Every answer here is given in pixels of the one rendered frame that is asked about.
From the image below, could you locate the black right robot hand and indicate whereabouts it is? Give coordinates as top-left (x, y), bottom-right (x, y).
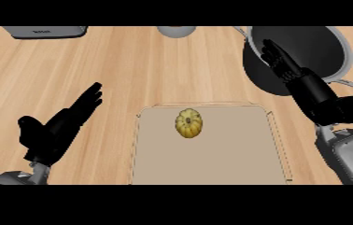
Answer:
top-left (259, 38), bottom-right (353, 127)

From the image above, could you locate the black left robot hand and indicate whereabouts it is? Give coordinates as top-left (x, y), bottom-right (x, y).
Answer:
top-left (16, 81), bottom-right (104, 167)

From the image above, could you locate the yellow squash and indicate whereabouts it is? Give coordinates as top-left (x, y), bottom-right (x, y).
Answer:
top-left (174, 107), bottom-right (203, 139)

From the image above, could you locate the beige tray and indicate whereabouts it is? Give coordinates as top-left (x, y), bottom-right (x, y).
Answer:
top-left (128, 103), bottom-right (295, 186)

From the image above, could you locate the grey appliance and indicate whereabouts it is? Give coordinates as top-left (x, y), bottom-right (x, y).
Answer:
top-left (1, 25), bottom-right (89, 40)

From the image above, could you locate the grey round object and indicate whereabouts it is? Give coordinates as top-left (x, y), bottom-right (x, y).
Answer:
top-left (154, 25), bottom-right (197, 38)

